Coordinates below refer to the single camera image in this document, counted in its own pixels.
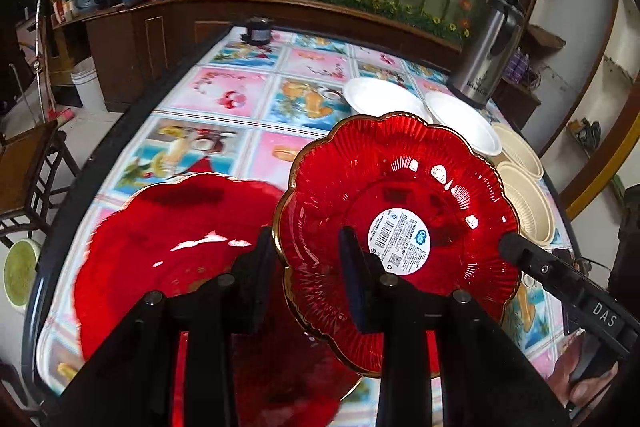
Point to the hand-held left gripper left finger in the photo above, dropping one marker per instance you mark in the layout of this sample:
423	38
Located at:
260	279

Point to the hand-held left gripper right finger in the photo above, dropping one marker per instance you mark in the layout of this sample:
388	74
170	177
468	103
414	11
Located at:
352	279

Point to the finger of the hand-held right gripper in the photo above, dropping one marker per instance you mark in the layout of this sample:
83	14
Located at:
540	264

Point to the beige ribbed bowl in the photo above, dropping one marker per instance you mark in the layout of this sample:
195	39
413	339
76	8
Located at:
531	207
521	152

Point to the red glass plate with label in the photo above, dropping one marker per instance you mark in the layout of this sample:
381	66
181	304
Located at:
425	187

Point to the white foam plate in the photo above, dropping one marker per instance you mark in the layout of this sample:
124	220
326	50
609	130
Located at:
460	122
380	94

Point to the person's right hand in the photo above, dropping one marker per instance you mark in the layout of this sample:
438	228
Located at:
564	374

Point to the dark shoes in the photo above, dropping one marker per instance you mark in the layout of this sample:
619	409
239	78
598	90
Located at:
586	134

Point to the printed fruit tablecloth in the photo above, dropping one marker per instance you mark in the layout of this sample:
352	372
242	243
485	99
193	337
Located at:
240	107

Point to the purple bottle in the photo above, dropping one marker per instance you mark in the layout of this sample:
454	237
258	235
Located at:
511	66
523	67

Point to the stainless steel thermos jug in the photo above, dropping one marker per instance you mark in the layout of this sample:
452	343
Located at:
482	57

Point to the wooden shelf unit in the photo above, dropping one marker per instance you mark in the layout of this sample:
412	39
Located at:
542	42

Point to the pale green round basin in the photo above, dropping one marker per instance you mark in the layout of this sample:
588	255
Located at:
20	274

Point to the small black device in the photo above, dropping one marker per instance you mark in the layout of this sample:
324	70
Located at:
258	32

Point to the white plastic bucket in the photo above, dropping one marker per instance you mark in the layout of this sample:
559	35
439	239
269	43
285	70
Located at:
90	87

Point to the dark wooden cabinet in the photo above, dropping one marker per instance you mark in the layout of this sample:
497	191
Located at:
165	37

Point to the wooden chair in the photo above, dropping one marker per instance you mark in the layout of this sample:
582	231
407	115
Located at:
25	167

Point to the arched wooden frame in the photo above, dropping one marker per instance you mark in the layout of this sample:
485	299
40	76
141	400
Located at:
600	167

